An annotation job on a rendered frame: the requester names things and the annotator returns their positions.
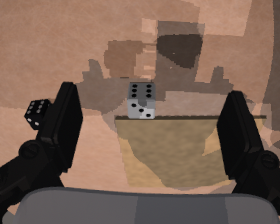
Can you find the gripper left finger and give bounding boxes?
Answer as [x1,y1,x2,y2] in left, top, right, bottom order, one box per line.
[0,82,83,224]

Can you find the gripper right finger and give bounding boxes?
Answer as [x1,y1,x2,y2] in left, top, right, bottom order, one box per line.
[217,90,280,216]

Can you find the tan flat mat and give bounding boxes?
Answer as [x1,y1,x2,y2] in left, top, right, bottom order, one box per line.
[115,116,232,188]

